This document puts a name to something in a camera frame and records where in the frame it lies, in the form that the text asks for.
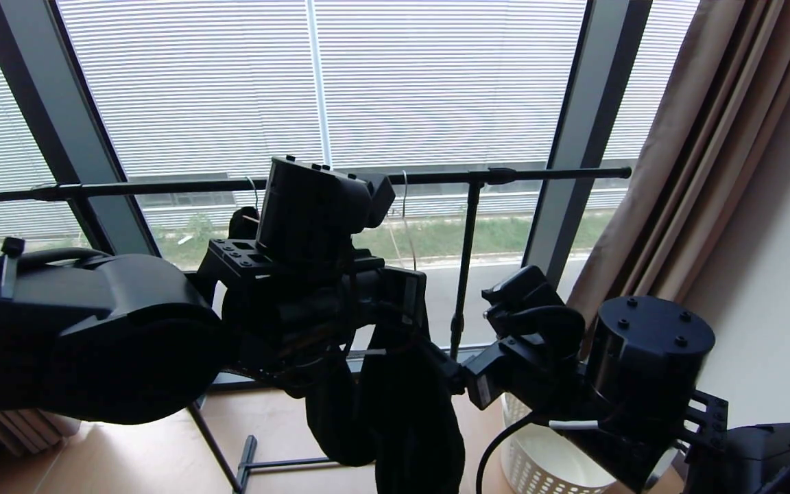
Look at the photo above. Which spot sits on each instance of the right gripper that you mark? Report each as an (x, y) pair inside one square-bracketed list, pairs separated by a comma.
[(511, 374)]

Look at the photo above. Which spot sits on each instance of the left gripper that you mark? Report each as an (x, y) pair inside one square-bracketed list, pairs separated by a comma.
[(395, 295)]

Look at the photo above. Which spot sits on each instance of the pink clothes hanger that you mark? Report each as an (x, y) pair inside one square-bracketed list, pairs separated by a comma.
[(252, 189), (405, 199)]

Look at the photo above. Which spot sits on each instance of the black garment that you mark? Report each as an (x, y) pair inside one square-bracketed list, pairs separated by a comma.
[(409, 412)]

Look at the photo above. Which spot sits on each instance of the black shorts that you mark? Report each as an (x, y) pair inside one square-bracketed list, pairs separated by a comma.
[(241, 223)]

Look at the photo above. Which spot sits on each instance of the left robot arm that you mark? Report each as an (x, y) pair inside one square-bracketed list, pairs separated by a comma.
[(93, 329)]

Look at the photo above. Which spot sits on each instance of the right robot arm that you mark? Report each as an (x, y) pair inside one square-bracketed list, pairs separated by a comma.
[(642, 357)]

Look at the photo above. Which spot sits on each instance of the white laundry basket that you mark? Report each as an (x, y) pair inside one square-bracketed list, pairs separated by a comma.
[(546, 460)]

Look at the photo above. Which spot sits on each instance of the black clothes rack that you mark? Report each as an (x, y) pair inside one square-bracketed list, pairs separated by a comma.
[(539, 173)]

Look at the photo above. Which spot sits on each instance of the window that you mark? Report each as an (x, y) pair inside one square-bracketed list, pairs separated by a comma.
[(587, 103)]

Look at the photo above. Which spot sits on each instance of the brown curtain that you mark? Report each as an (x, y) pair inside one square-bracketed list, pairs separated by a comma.
[(710, 137), (25, 429)]

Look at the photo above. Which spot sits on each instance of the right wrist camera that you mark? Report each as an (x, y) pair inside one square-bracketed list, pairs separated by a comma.
[(525, 288)]

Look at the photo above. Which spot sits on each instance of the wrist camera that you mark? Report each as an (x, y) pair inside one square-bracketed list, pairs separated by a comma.
[(525, 288), (378, 199)]

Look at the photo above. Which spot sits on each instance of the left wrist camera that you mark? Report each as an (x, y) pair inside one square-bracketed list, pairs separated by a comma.
[(378, 199)]

